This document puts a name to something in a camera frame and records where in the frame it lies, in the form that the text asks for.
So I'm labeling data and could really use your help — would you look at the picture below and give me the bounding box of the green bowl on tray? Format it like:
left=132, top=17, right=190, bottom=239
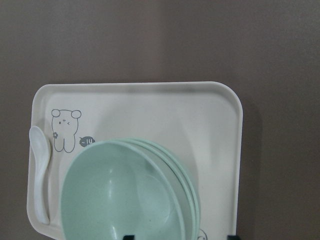
left=128, top=138, right=201, bottom=240

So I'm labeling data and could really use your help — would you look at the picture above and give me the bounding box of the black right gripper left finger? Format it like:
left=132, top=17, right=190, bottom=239
left=123, top=235, right=135, bottom=240

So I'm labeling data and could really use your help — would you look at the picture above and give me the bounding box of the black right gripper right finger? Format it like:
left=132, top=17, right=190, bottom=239
left=227, top=235, right=241, bottom=240

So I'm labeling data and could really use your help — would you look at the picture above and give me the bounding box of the white plastic spoon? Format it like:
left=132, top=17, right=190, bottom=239
left=29, top=125, right=51, bottom=225

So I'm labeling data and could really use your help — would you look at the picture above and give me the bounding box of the beige plastic tray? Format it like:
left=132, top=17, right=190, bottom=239
left=26, top=81, right=243, bottom=240

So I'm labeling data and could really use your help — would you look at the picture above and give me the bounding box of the green bowl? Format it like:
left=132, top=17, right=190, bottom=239
left=128, top=138, right=201, bottom=240
left=122, top=138, right=201, bottom=240
left=60, top=141, right=185, bottom=240

